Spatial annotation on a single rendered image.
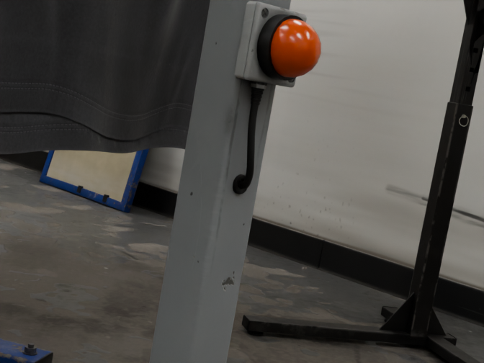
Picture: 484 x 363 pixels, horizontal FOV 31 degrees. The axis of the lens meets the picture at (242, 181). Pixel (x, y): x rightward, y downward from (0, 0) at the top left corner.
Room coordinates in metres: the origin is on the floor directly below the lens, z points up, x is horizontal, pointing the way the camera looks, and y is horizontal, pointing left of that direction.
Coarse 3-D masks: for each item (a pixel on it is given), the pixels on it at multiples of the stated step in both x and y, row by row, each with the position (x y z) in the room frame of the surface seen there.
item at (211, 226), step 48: (240, 0) 0.58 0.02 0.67; (288, 0) 0.60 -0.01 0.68; (240, 48) 0.57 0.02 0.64; (240, 96) 0.58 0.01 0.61; (192, 144) 0.60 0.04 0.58; (240, 144) 0.59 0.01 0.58; (192, 192) 0.59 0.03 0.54; (192, 240) 0.59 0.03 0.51; (240, 240) 0.60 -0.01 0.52; (192, 288) 0.58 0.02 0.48; (192, 336) 0.58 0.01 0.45
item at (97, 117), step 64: (0, 0) 0.78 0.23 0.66; (64, 0) 0.82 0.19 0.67; (128, 0) 0.88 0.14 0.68; (192, 0) 0.95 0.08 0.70; (0, 64) 0.79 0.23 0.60; (64, 64) 0.83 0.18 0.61; (128, 64) 0.89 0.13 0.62; (192, 64) 0.96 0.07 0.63; (0, 128) 0.79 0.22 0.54; (64, 128) 0.83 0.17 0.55; (128, 128) 0.90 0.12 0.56
